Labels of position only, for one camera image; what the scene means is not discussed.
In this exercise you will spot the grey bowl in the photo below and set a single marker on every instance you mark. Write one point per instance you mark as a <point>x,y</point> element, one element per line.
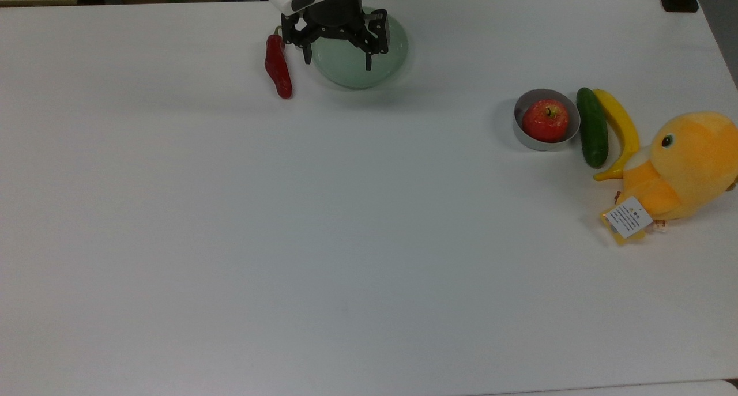
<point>542,147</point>

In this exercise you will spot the red apple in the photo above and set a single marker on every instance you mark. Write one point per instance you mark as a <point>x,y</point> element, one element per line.
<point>545,121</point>

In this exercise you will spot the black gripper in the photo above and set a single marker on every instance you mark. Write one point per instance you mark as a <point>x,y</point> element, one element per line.
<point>334,18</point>

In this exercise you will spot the yellow banana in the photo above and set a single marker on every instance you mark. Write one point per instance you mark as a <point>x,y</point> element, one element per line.
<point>624,125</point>

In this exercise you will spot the pale green plate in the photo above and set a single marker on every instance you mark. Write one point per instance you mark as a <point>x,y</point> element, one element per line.
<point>351,70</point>

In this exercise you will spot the red chili pepper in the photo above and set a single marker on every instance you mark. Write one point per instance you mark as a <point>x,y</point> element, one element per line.
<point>278,67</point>

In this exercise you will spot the green cucumber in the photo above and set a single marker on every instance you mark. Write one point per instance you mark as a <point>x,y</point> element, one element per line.
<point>594,131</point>

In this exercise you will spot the orange plush duck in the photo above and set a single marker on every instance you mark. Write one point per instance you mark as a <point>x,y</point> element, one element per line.
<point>686,165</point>

